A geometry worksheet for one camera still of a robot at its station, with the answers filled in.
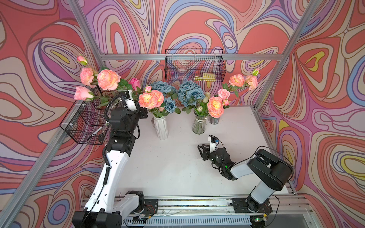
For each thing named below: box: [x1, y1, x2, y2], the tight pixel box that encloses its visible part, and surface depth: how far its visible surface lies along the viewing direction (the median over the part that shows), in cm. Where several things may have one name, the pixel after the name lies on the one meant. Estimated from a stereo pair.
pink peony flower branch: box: [76, 55, 133, 91], surface depth 50 cm
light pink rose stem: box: [73, 86, 111, 108], surface depth 51 cm
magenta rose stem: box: [128, 77, 142, 92], surface depth 62 cm
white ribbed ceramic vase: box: [153, 114, 169, 141], surface depth 90 cm
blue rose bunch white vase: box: [150, 80, 182, 114], surface depth 74 cm
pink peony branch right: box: [222, 68, 260, 98], surface depth 67 cm
